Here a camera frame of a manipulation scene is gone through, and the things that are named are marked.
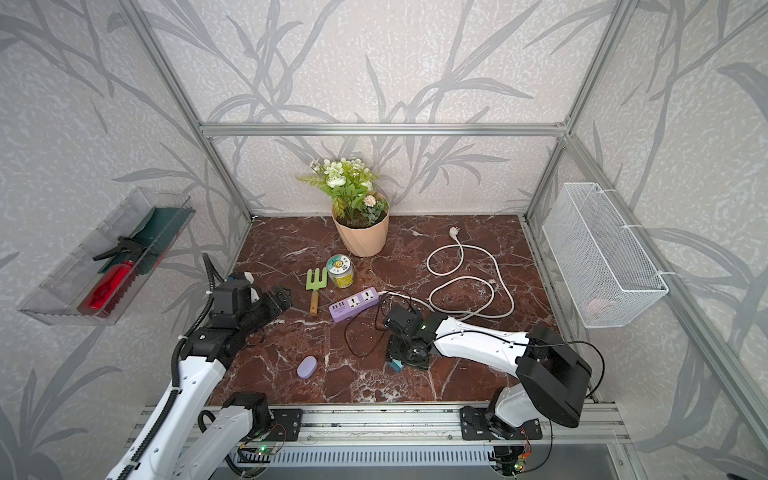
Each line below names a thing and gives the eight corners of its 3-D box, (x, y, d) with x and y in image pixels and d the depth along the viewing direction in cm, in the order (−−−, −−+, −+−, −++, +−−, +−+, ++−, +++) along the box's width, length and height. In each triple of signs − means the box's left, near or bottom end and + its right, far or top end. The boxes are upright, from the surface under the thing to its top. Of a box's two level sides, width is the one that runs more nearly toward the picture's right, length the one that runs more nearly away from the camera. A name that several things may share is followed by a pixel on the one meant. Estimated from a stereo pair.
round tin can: (329, 288, 102) (324, 273, 95) (333, 269, 107) (328, 254, 100) (351, 288, 102) (348, 273, 95) (354, 269, 107) (350, 254, 100)
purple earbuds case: (296, 373, 84) (293, 371, 82) (309, 355, 87) (307, 352, 85) (307, 381, 83) (305, 379, 81) (320, 363, 86) (318, 360, 84)
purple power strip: (333, 323, 93) (331, 319, 91) (328, 311, 96) (326, 306, 94) (381, 302, 98) (380, 297, 96) (375, 290, 101) (374, 286, 99)
